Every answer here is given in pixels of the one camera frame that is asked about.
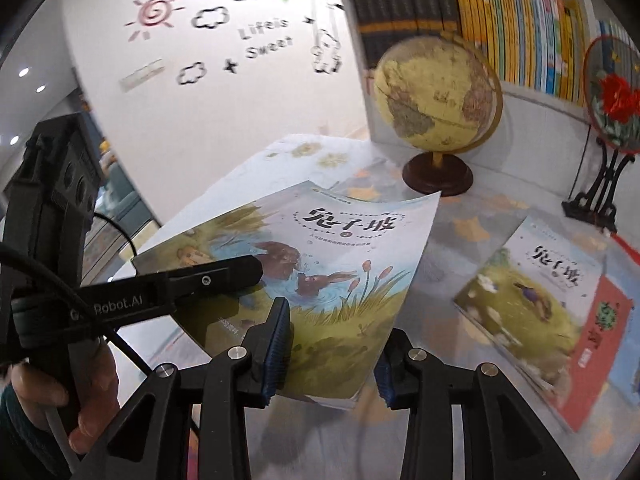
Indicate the white wall switch panel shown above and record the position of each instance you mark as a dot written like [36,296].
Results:
[142,74]

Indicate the black star wall sticker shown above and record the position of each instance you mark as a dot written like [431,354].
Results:
[230,65]

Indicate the rabbit outline wall sticker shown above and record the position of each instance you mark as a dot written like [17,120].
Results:
[325,52]

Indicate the person's left forearm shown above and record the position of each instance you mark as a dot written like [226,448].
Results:
[25,440]

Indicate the red tassel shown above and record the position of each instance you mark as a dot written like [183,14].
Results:
[627,246]

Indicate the red sun wall sticker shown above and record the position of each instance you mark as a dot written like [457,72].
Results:
[155,12]

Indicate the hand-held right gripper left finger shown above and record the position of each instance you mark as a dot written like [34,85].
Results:
[277,355]

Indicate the black ornate fan stand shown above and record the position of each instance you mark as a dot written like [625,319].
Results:
[600,190]

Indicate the embroidered round fan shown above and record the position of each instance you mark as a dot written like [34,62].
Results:
[615,100]

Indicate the light blue two-men cover book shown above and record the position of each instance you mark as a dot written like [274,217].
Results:
[625,385]

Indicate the yellow desk globe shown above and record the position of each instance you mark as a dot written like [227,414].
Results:
[430,95]

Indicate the person's left hand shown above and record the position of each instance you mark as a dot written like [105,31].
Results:
[97,400]

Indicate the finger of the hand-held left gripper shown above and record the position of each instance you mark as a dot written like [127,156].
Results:
[215,277]

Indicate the red poet cover book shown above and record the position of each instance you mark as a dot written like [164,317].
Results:
[600,335]

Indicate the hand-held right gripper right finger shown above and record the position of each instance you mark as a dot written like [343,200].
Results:
[387,380]

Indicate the black lettering wall sticker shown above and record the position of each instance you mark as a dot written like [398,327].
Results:
[265,40]

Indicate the rabbit pond cover book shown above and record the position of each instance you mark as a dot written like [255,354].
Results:
[340,240]

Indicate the rabbit meadow cover book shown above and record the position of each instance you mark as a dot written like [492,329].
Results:
[525,300]

